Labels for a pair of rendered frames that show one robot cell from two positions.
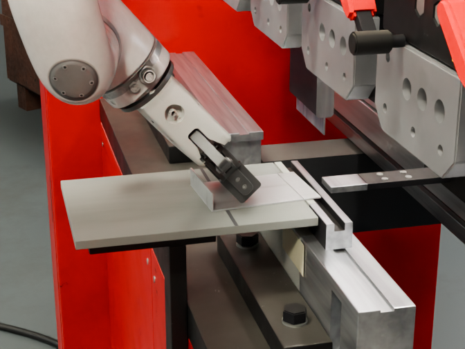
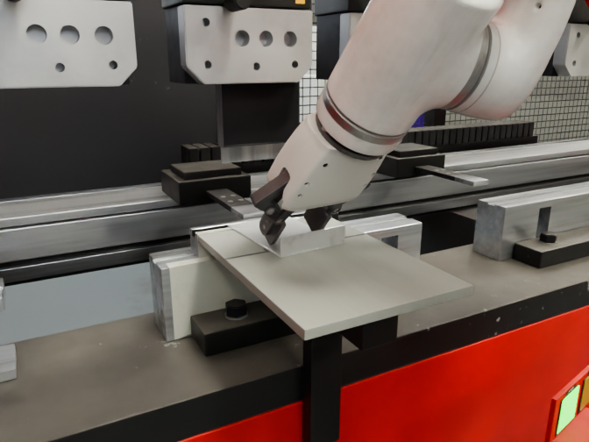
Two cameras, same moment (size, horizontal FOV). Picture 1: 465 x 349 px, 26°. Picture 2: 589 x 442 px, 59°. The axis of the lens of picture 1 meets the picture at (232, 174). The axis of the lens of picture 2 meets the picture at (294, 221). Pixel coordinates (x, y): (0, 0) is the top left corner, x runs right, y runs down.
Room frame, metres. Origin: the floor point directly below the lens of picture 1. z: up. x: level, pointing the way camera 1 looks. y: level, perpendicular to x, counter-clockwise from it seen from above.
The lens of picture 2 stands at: (1.21, 0.55, 1.20)
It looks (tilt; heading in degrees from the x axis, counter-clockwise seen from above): 17 degrees down; 256
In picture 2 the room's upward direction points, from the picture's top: straight up
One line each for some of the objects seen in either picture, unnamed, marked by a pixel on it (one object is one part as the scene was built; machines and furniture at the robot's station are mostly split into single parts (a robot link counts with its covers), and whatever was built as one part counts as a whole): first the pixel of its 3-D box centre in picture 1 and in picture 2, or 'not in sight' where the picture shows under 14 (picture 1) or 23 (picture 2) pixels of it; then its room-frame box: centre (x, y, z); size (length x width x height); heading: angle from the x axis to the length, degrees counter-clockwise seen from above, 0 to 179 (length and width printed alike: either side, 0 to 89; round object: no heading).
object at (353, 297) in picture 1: (321, 266); (297, 268); (1.04, -0.10, 0.92); 0.39 x 0.06 x 0.10; 14
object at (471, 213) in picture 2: not in sight; (415, 221); (0.61, -0.60, 0.81); 0.64 x 0.08 x 0.14; 104
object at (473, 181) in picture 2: not in sight; (429, 165); (0.73, -0.34, 1.01); 0.26 x 0.12 x 0.05; 104
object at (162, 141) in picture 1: (168, 125); not in sight; (1.67, 0.11, 0.89); 0.30 x 0.05 x 0.03; 14
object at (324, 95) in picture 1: (311, 81); (258, 121); (1.10, -0.09, 1.13); 0.10 x 0.02 x 0.10; 14
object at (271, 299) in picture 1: (268, 291); (308, 309); (1.04, -0.04, 0.89); 0.30 x 0.05 x 0.03; 14
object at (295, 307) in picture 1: (295, 314); not in sight; (0.95, -0.07, 0.91); 0.03 x 0.03 x 0.02
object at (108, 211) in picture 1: (183, 201); (318, 260); (1.06, 0.06, 1.00); 0.26 x 0.18 x 0.01; 104
